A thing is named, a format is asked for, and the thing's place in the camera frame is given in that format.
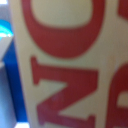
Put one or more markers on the cyan object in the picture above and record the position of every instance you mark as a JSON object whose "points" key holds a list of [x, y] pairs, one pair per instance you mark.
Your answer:
{"points": [[4, 28]]}

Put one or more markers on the cream box with red letters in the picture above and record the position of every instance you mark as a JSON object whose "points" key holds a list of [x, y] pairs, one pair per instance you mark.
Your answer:
{"points": [[70, 63]]}

